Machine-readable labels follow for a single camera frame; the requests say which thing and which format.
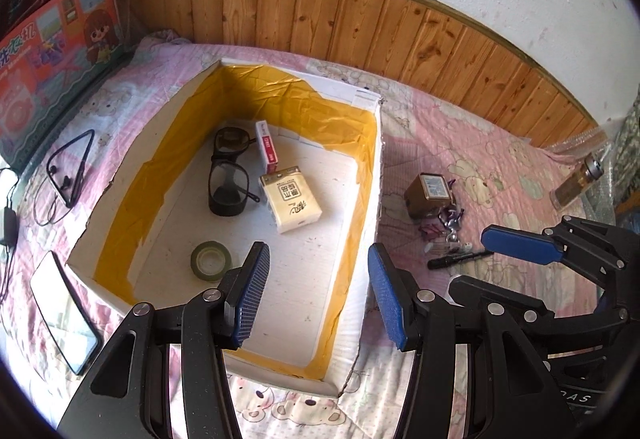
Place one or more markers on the red and white pack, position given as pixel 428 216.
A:
pixel 269 154

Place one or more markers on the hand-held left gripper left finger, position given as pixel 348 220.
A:
pixel 250 294

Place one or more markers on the green tape roll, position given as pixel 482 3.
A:
pixel 196 264

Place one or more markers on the pink washing machine toy box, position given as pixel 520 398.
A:
pixel 60 59

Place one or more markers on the white cardboard box yellow tape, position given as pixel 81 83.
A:
pixel 320 259

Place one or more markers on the black neckband earphones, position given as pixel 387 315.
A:
pixel 68 199

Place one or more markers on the clear bubble wrap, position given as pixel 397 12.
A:
pixel 575 144

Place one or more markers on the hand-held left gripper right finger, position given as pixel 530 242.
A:
pixel 385 299

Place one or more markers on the small brown cube box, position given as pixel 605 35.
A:
pixel 420 199

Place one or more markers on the purple silver action figure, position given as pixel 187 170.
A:
pixel 451 219

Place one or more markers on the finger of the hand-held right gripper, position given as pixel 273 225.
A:
pixel 520 244
pixel 480 291

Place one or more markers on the black framed glasses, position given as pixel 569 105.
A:
pixel 225 179

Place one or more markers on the pale yellow tissue pack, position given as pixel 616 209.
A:
pixel 290 199

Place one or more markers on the black marker pen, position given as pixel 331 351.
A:
pixel 450 261

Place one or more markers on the smartphone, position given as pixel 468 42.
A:
pixel 65 319

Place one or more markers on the small clear plastic piece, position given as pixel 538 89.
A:
pixel 447 248

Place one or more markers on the wooden headboard panel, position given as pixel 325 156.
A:
pixel 350 19

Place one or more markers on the glass bottle brown liquid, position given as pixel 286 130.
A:
pixel 575 184

